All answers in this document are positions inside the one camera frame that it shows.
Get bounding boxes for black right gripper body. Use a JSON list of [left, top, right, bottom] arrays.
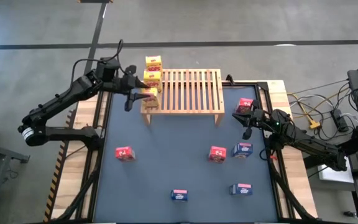
[[242, 101, 272, 140]]

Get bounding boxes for yellow black hazard strip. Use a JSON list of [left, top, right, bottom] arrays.
[[44, 108, 76, 222]]

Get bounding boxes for red Froot Loops cereal box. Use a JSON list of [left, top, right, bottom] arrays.
[[208, 146, 227, 164], [114, 146, 136, 162], [235, 97, 254, 116]]

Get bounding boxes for blue Frosted Flakes cereal box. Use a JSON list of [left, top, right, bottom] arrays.
[[170, 189, 189, 202], [229, 183, 254, 196], [232, 142, 254, 159]]

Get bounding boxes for black metal table frame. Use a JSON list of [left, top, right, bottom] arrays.
[[47, 74, 319, 224]]

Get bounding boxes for blue-grey table mat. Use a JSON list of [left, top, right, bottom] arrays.
[[93, 85, 279, 223]]

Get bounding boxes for black power strip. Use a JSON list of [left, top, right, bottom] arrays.
[[331, 108, 350, 133]]

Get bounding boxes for grey metal desk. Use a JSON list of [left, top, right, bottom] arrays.
[[0, 139, 30, 224]]

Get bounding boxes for yellow Pops cereal box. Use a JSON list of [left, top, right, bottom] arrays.
[[143, 70, 163, 91], [145, 55, 163, 73], [141, 87, 161, 109]]

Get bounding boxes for yellow cable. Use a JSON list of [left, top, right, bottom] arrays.
[[289, 88, 351, 125]]

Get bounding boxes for beige cable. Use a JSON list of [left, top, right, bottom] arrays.
[[287, 80, 351, 96]]

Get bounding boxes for wooden slatted shelf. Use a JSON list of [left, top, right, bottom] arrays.
[[140, 68, 226, 127]]

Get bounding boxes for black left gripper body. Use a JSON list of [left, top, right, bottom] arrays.
[[114, 65, 137, 112]]

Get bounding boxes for white sheet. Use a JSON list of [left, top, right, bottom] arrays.
[[317, 157, 356, 184]]

